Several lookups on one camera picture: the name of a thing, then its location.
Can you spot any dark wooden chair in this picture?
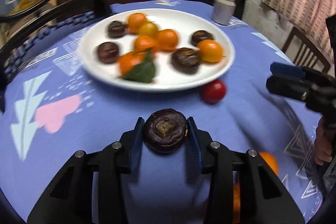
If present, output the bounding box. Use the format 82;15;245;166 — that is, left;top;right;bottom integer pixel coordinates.
282;27;331;73

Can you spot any white oval plate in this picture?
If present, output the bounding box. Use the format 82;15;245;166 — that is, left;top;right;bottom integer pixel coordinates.
79;8;235;93

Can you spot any blue printed tablecloth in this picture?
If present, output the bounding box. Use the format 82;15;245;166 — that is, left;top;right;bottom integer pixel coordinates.
0;0;326;224

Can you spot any small yellow citrus fruit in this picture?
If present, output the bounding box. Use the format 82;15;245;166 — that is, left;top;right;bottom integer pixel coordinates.
138;21;159;38

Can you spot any dark brown water chestnut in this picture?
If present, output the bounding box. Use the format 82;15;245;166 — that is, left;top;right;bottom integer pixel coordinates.
171;47;201;75
142;109;188;153
97;42;119;64
108;20;126;39
191;30;214;46

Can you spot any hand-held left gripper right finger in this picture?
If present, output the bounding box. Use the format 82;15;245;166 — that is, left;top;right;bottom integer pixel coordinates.
186;116;305;224

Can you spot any pile of mandarin oranges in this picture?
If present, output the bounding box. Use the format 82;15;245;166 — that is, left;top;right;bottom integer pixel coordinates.
117;13;279;223

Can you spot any red cherry tomato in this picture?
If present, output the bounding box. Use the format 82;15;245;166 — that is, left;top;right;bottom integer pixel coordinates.
201;80;227;104

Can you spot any white drink can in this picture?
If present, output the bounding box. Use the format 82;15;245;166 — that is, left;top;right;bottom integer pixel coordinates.
212;0;236;25

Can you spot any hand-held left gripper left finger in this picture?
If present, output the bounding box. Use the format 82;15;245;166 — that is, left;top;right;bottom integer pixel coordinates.
28;117;145;224

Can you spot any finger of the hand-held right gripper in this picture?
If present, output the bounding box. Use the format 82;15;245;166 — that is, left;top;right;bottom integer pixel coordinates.
270;62;328;83
266;76;314;103

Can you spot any person's right hand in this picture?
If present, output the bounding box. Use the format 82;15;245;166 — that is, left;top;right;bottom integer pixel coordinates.
315;116;333;165

